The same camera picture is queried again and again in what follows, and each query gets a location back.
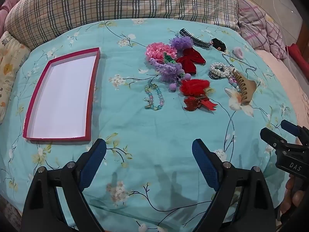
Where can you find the cartoon print cushion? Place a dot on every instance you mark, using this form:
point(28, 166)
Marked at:
point(9, 65)

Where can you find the person's right hand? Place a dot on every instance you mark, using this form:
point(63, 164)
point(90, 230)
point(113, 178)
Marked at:
point(293, 195)

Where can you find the red shallow box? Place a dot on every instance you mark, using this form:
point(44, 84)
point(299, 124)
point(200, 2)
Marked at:
point(60, 96)

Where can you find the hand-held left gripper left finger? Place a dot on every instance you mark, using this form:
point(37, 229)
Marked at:
point(93, 164)

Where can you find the purple flower hair scrunchie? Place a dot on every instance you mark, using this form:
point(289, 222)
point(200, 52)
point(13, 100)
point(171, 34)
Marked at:
point(181, 42)

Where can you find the lilac fluffy hair piece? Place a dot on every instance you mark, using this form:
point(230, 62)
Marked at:
point(237, 52)

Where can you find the red fluffy hair clip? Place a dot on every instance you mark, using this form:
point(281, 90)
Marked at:
point(193, 87)

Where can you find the red cloth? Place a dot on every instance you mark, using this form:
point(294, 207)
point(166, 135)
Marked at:
point(298, 55)

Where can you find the red velvet bow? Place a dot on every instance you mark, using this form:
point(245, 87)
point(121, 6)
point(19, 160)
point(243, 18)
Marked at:
point(189, 61)

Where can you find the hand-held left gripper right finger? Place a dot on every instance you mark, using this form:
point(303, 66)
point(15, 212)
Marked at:
point(206, 162)

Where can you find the black hair comb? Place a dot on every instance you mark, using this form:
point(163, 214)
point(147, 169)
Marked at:
point(193, 38)

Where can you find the cream blanket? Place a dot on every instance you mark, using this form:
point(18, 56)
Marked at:
point(284, 82)

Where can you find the pink checked pillow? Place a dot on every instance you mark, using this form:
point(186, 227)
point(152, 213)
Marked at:
point(256, 21)

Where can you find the beige claw clip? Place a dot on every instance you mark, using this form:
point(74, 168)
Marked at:
point(247, 89)

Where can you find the red glitter bow clip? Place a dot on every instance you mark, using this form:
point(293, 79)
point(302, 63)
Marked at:
point(193, 102)

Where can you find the pink quilt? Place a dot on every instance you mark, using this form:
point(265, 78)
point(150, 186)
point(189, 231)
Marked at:
point(4, 9)

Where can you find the pink flower hair scrunchie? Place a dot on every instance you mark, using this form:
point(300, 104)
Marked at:
point(159, 52)

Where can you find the teal floral bedsheet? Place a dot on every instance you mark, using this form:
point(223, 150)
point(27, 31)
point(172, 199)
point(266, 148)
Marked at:
point(144, 130)

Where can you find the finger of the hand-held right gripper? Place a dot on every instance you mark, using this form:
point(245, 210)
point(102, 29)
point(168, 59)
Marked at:
point(271, 136)
point(289, 127)

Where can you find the pink bead strand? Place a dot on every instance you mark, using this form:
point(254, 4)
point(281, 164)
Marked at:
point(233, 82)

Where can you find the plaid pillow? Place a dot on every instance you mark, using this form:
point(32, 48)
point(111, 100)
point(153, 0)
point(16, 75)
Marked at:
point(120, 0)

